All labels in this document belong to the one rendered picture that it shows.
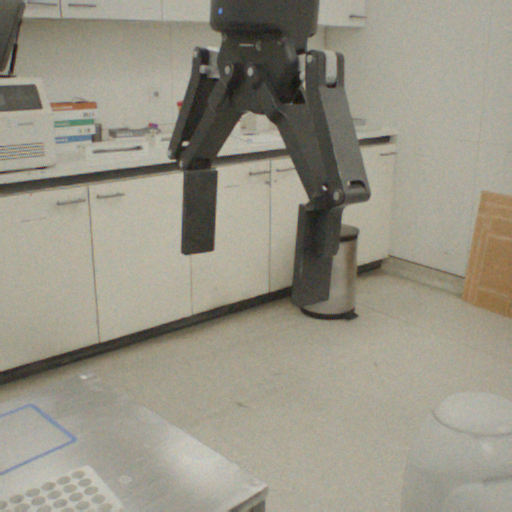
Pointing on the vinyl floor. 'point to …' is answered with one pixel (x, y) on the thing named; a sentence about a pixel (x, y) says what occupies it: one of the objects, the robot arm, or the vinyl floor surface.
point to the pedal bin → (340, 281)
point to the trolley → (118, 451)
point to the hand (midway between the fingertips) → (249, 261)
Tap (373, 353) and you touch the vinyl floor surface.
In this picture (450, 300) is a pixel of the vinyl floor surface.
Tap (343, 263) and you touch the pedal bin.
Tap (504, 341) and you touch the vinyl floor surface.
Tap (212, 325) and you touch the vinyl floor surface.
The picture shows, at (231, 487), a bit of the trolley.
